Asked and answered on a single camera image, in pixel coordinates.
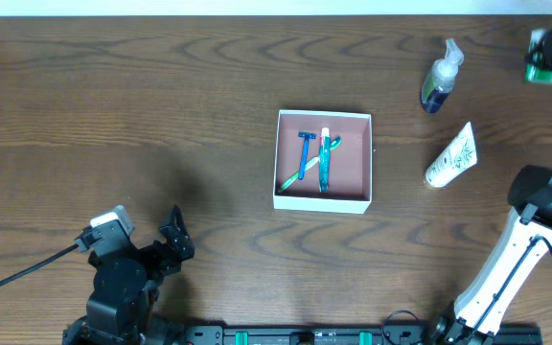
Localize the green Dettol soap box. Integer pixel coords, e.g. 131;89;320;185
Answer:
524;29;552;85

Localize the blue disposable razor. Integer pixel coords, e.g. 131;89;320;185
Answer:
298;131;316;180

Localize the Colgate toothpaste tube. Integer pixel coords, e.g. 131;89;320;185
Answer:
318;127;331;193

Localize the green white toothbrush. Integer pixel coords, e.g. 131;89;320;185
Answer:
277;137;341;193

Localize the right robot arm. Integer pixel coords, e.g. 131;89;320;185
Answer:
420;29;552;344

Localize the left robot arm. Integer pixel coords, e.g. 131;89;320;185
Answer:
61;205;195;345

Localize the clear pump soap bottle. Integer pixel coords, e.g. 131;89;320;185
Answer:
420;38;465;114

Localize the white leaf-print lotion tube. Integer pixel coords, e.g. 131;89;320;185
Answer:
424;122;477;189

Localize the white box with pink interior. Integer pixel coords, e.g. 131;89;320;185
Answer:
272;110;373;214

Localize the black mounting rail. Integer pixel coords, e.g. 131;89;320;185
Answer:
174;310;544;345

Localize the left black cable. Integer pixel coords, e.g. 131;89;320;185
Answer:
0;242;81;306

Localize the black cable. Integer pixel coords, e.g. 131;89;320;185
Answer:
471;234;552;332
0;242;81;306

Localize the right black cable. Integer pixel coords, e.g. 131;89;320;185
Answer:
471;234;552;332

